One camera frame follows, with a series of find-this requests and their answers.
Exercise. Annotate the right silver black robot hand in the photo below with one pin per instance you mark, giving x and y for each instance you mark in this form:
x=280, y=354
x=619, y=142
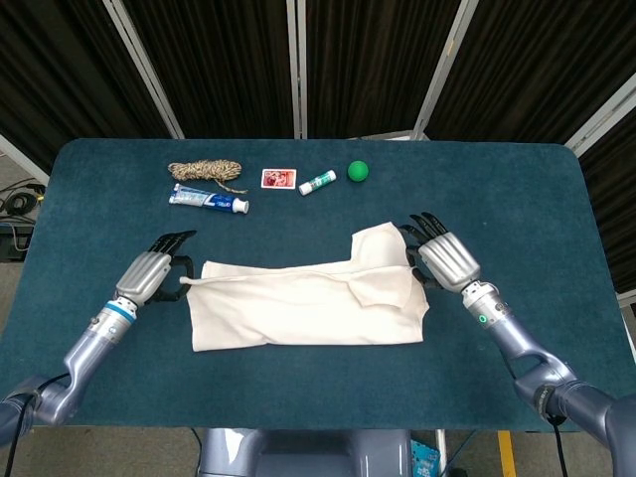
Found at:
x=447, y=261

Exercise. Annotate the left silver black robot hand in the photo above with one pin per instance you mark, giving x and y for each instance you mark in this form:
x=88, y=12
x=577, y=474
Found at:
x=141, y=275

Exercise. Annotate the white T-shirt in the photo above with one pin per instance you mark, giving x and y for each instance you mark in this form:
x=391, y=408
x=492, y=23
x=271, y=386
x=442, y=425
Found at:
x=298, y=313

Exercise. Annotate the blue white toothpaste tube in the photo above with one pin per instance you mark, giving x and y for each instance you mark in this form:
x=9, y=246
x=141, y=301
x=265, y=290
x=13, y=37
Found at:
x=208, y=200

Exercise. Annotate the green ball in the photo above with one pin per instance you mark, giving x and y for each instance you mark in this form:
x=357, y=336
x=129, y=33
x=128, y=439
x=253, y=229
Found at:
x=359, y=171

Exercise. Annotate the grey floor box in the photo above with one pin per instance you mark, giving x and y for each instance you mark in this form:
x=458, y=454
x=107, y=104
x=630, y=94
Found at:
x=12, y=243

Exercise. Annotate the green white glue stick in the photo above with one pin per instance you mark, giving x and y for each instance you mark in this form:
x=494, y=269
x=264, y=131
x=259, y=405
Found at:
x=318, y=182

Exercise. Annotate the red playing card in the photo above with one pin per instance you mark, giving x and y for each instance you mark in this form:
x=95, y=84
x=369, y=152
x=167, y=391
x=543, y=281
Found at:
x=278, y=179

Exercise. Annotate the dark folding screen panel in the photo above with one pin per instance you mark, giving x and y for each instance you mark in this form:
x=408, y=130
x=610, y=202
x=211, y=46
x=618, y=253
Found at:
x=218, y=64
x=536, y=64
x=367, y=64
x=616, y=199
x=59, y=74

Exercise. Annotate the white metal table leg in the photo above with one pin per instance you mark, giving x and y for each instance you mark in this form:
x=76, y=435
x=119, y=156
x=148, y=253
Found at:
x=440, y=454

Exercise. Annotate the blue printed box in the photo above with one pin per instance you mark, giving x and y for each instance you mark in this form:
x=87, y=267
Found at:
x=425, y=459

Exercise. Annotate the grey-blue robot torso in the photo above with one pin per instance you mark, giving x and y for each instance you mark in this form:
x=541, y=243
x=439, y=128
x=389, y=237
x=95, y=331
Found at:
x=298, y=452

